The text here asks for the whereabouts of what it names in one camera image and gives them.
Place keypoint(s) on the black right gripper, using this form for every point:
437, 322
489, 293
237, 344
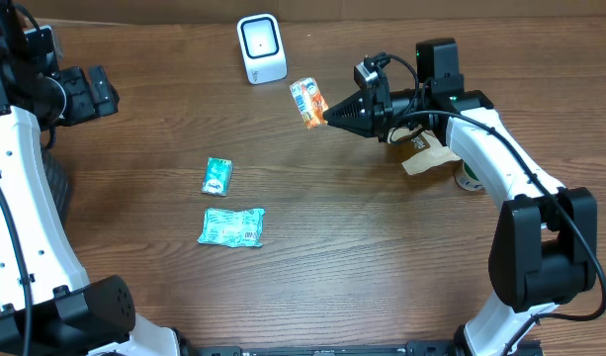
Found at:
371, 116

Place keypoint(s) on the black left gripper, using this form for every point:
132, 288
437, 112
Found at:
88, 105

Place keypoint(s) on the small orange box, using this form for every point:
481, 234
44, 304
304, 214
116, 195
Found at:
310, 102

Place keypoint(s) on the beige snack pouch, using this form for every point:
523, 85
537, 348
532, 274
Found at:
418, 152

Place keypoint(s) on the green lid jar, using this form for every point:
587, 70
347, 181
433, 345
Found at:
466, 179

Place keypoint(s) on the small teal box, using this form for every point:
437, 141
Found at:
217, 176

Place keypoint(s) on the teal snack packet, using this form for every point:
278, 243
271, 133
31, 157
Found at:
232, 228

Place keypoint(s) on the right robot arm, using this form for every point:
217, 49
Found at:
544, 249

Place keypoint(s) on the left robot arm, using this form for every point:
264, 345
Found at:
48, 305

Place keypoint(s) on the white barcode scanner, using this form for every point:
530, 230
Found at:
262, 48

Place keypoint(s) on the brown cardboard backdrop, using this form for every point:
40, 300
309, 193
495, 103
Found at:
229, 11

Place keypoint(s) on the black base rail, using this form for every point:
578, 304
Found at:
332, 351

